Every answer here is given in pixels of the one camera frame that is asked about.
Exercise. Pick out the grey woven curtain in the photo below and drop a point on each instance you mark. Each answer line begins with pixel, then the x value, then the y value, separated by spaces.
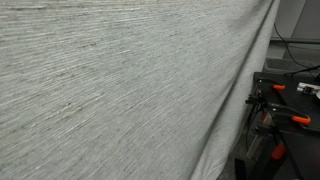
pixel 126 89

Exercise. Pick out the grey plastic bin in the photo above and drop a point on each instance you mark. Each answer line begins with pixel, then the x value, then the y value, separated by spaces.
pixel 281 66

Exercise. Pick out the black work table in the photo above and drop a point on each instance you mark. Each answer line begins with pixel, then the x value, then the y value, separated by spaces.
pixel 280 139

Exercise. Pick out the white item on table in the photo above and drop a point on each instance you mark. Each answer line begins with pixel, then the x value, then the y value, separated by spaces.
pixel 308 89

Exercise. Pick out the upper orange-handled clamp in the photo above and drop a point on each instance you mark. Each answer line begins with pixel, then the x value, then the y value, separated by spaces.
pixel 271 83

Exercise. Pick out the orange-handled clamp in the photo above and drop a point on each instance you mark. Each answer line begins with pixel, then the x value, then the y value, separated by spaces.
pixel 277 110
pixel 271 83

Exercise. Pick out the metal wall rail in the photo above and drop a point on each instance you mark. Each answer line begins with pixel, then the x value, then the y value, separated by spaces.
pixel 297 41

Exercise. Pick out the lower orange-handled clamp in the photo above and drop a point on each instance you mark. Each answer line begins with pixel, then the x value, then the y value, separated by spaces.
pixel 277 110

